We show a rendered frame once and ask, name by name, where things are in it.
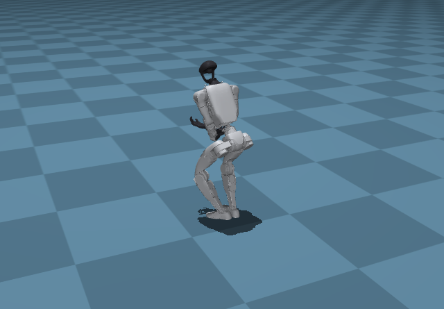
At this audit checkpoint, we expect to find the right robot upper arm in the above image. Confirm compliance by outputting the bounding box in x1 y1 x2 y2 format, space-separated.
230 85 239 116

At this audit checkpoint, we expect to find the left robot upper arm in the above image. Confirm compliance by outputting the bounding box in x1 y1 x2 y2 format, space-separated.
193 89 213 126

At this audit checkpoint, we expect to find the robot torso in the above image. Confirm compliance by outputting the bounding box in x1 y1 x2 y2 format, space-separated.
203 81 246 152

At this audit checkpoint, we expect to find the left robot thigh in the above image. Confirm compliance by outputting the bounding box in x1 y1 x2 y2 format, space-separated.
195 140 232 181

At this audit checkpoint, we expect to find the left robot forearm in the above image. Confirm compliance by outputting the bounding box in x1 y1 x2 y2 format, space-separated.
203 118 218 141

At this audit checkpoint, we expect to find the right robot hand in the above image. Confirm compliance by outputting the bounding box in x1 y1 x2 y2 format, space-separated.
190 117 206 129

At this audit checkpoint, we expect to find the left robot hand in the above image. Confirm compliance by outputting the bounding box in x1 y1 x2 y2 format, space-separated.
215 126 225 140

